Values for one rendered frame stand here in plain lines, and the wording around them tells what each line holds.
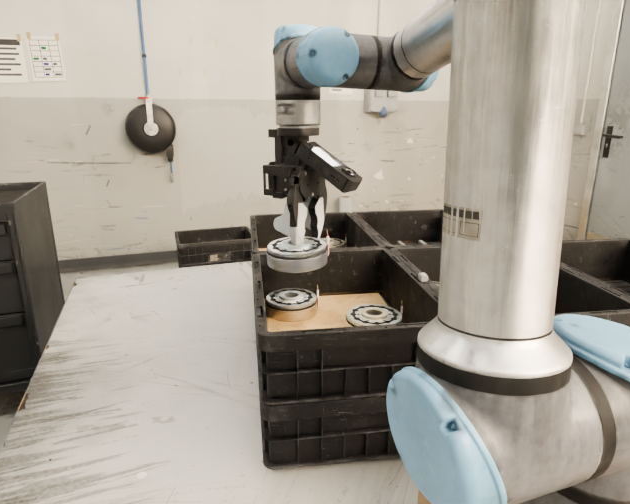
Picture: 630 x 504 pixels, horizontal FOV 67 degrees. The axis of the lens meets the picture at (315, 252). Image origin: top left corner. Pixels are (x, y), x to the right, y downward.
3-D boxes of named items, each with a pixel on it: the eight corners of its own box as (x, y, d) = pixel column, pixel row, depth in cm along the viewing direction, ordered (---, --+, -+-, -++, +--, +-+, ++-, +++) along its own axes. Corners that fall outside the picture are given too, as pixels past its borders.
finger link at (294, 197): (299, 226, 83) (304, 176, 82) (307, 227, 82) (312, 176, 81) (282, 226, 79) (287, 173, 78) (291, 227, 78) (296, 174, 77)
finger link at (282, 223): (277, 249, 86) (282, 198, 84) (304, 255, 82) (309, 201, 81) (266, 250, 83) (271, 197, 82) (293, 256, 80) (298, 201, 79)
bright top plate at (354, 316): (411, 325, 84) (411, 322, 84) (357, 332, 82) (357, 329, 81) (388, 304, 93) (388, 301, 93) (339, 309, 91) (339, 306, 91)
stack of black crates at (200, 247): (249, 298, 285) (246, 225, 272) (260, 318, 258) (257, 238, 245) (180, 307, 273) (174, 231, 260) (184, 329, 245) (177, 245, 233)
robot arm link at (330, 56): (386, 27, 64) (351, 39, 74) (308, 19, 61) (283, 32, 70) (382, 88, 67) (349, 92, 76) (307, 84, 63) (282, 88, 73)
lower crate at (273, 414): (455, 458, 74) (462, 391, 71) (262, 478, 70) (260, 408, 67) (383, 341, 112) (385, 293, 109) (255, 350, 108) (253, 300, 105)
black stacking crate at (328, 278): (460, 396, 71) (467, 326, 68) (261, 413, 67) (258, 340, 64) (385, 298, 109) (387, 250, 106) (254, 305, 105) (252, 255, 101)
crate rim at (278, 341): (467, 338, 68) (469, 323, 68) (258, 353, 64) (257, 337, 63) (387, 257, 106) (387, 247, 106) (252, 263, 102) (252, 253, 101)
